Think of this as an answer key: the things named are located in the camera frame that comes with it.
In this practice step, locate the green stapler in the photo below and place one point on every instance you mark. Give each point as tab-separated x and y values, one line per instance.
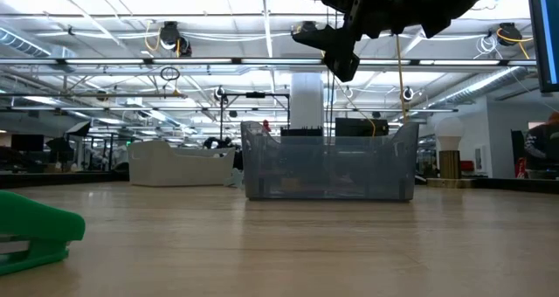
35	227

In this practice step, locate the white square pillar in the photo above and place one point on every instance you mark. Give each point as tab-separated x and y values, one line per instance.
306	100

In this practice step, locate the black flat screen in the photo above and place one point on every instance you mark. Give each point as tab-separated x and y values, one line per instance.
360	126

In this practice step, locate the small round ceiling reel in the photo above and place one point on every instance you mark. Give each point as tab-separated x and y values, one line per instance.
407	94
219	92

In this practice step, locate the low black box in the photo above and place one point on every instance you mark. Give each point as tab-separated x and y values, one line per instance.
301	132

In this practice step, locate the small red object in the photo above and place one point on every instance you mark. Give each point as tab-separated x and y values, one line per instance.
266	126

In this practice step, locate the long ceiling light strip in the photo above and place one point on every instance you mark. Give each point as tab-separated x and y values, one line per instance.
218	61

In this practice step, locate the translucent grey plastic bin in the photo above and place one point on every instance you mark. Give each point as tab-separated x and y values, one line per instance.
327	170

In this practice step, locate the white bulb table lamp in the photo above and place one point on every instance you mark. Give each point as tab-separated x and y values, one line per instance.
450	133

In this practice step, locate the black computer monitor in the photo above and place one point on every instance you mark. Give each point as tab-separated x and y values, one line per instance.
543	35

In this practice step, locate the black distant machine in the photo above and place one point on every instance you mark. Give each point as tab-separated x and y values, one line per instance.
218	142

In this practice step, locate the pale plastic piece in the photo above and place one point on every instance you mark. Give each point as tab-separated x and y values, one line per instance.
235	179

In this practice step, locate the small red box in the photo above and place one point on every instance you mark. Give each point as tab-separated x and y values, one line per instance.
467	165

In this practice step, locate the white plastic bin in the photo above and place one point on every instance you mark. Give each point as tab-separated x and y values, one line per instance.
183	166

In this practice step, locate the person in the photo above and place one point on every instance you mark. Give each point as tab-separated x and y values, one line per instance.
541	144

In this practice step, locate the black studio softbox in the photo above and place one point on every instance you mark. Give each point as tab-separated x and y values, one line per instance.
78	128

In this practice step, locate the black tripod equipment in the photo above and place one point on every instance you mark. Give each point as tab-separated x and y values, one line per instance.
60	146

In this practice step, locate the black background screen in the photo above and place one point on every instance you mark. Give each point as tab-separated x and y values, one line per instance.
27	142

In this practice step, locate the silver ventilation duct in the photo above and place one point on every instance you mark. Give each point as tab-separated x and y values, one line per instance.
22	41
480	85

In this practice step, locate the black metal frame rig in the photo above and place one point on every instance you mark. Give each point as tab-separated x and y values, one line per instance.
221	122

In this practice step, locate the white wall poster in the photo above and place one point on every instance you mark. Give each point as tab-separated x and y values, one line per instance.
478	157

